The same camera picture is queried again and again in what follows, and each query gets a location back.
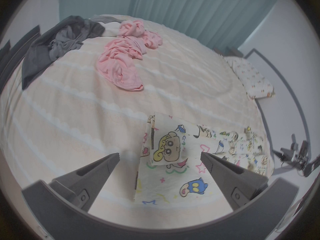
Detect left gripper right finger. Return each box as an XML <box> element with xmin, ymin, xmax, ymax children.
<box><xmin>201</xmin><ymin>152</ymin><xmax>268</xmax><ymax>211</ymax></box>

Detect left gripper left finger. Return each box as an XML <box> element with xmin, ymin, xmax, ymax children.
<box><xmin>49</xmin><ymin>153</ymin><xmax>120</xmax><ymax>212</ymax></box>

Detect white printed pyjama top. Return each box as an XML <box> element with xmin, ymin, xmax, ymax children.
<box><xmin>132</xmin><ymin>111</ymin><xmax>269</xmax><ymax>206</ymax></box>

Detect pile of dark clothes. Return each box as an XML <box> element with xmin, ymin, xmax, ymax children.
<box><xmin>21</xmin><ymin>15</ymin><xmax>124</xmax><ymax>91</ymax></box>

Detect white printed pillow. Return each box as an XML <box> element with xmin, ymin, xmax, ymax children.
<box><xmin>224</xmin><ymin>56</ymin><xmax>275</xmax><ymax>100</ymax></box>

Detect bed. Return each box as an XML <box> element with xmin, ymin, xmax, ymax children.
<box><xmin>0</xmin><ymin>14</ymin><xmax>309</xmax><ymax>226</ymax></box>

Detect grey bedside table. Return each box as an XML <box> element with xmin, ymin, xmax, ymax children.
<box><xmin>212</xmin><ymin>46</ymin><xmax>244</xmax><ymax>58</ymax></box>

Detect pink garment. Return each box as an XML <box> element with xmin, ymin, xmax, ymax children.
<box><xmin>97</xmin><ymin>20</ymin><xmax>163</xmax><ymax>92</ymax></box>

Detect black chest of drawers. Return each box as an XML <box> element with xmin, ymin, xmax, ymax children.
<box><xmin>0</xmin><ymin>25</ymin><xmax>41</xmax><ymax>84</ymax></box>

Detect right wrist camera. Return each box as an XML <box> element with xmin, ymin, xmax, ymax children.
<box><xmin>299</xmin><ymin>140</ymin><xmax>310</xmax><ymax>157</ymax></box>

